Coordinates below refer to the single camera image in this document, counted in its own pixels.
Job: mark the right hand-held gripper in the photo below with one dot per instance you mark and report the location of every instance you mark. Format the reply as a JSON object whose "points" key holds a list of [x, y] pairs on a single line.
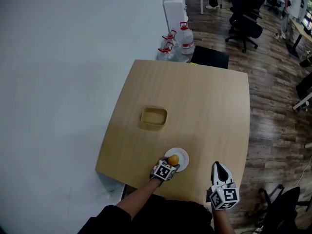
{"points": [[224, 196]]}

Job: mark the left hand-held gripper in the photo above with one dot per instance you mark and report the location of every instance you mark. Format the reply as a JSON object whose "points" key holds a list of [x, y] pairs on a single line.
{"points": [[163, 172]]}

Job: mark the round orange food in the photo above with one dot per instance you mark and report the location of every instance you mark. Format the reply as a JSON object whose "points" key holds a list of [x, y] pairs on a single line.
{"points": [[173, 159]]}

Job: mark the white round plate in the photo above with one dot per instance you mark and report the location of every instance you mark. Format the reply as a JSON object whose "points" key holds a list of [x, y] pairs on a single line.
{"points": [[183, 158]]}

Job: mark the person's right forearm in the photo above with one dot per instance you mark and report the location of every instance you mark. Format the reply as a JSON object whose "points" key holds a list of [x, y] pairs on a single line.
{"points": [[222, 222]]}

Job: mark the person's left forearm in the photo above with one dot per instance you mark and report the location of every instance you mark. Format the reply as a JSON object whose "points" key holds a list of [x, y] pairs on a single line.
{"points": [[140, 197]]}

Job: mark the beige rectangular container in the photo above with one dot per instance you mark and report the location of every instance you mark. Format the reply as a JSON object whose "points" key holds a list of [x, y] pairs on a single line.
{"points": [[154, 118]]}

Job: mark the person's dark clothing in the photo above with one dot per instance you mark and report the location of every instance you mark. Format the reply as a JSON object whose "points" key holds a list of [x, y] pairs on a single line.
{"points": [[170, 216]]}

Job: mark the crumpled clear water bottle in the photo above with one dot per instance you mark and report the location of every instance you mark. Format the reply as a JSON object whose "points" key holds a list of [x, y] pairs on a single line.
{"points": [[170, 40], [165, 53]]}

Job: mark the black stool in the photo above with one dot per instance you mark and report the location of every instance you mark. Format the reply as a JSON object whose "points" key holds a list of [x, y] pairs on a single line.
{"points": [[209, 57]]}

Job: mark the large clear water bottle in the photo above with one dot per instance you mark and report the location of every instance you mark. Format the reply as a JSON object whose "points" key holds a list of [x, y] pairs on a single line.
{"points": [[186, 39]]}

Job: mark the white water dispenser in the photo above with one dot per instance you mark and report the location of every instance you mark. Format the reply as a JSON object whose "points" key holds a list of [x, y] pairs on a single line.
{"points": [[174, 11]]}

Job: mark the wooden desk with black legs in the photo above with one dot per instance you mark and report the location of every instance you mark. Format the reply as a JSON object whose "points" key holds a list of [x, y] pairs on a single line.
{"points": [[301, 32]]}

